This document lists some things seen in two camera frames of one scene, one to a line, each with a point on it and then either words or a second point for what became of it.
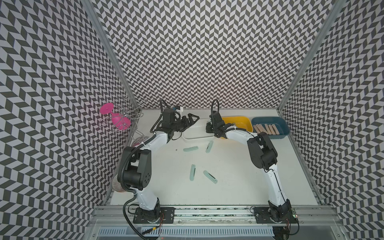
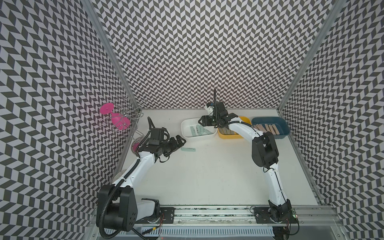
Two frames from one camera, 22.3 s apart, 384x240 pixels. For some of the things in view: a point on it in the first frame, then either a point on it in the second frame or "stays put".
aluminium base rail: (115, 215) stays put
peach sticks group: (275, 130) stays put
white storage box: (198, 130) stays put
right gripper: (208, 127) → (206, 120)
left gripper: (187, 123) → (174, 144)
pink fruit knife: (271, 129) stays put
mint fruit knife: (192, 172) → (198, 130)
